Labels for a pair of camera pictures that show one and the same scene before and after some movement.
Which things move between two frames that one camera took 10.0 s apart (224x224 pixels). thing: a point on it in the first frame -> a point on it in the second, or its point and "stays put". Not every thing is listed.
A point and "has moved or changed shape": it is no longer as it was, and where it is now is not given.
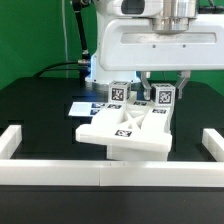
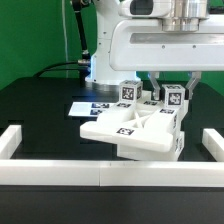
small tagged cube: x=119 y=91 -> x=130 y=91
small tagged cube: x=165 y=94 has moved or changed shape
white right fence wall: x=213 y=141 stays put
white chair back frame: x=138 y=122 stays put
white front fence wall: x=112 y=172 stays put
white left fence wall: x=10 y=140 stays put
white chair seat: x=128 y=153 has moved or changed shape
